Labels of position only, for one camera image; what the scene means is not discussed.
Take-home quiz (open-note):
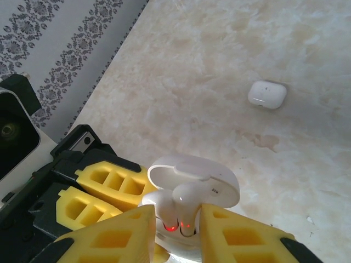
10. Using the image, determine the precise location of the white oval clamshell charging case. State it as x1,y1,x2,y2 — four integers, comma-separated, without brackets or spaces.
138,154,240,263

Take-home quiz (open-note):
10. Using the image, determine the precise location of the white rounded rectangular charging case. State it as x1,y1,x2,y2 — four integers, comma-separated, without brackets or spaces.
247,79,288,110

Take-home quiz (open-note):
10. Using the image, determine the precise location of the white wireless earbud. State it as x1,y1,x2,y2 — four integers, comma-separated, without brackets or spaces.
152,191,179,233
172,182,204,238

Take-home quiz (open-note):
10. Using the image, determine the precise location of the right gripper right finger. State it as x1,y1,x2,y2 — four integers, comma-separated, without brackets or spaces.
200,203,324,263

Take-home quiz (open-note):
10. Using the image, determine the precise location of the aluminium left side rail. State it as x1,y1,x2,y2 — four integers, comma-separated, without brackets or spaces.
62,0,151,138

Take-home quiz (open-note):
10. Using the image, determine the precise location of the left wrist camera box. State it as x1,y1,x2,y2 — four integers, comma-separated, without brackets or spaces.
0,73,55,183

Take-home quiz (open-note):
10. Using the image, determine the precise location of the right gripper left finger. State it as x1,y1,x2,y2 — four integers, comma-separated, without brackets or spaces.
35,204,157,263

